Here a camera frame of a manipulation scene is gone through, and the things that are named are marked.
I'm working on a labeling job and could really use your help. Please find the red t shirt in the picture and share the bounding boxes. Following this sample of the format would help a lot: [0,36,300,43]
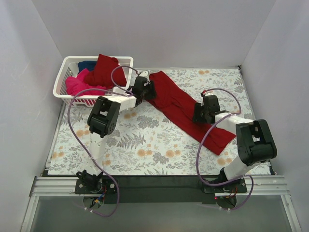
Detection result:
[148,71,235,155]

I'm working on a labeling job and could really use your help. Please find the aluminium frame rail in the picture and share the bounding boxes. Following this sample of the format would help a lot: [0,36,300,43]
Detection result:
[21,175,301,232]

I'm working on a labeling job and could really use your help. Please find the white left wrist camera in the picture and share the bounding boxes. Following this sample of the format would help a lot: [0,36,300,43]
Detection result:
[137,70,150,79]

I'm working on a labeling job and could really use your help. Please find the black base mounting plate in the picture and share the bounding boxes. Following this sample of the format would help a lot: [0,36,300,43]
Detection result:
[74,175,248,204]

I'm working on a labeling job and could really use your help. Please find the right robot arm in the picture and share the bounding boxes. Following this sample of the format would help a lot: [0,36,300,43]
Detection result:
[194,93,277,187]

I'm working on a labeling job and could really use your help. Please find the dark red shirt in basket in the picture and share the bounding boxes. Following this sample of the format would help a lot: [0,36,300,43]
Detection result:
[84,54,127,88]

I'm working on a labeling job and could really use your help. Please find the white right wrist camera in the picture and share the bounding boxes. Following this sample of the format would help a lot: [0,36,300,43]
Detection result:
[201,90,213,98]

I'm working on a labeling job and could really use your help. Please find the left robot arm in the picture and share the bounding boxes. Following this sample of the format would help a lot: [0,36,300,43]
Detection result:
[77,71,156,193]

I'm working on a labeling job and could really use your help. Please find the blue shirt in basket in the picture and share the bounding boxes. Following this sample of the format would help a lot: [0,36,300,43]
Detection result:
[78,60,97,72]

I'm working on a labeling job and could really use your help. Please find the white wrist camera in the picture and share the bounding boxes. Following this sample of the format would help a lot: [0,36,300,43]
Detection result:
[201,90,213,98]
[137,70,150,79]

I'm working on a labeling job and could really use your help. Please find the floral patterned table mat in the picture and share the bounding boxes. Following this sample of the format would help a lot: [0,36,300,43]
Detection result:
[46,69,254,175]

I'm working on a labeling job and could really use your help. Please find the pink shirt in basket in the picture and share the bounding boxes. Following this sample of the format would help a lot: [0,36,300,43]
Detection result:
[65,68,107,96]

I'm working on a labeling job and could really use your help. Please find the white plastic laundry basket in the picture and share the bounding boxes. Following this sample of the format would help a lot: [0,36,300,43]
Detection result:
[53,54,133,107]

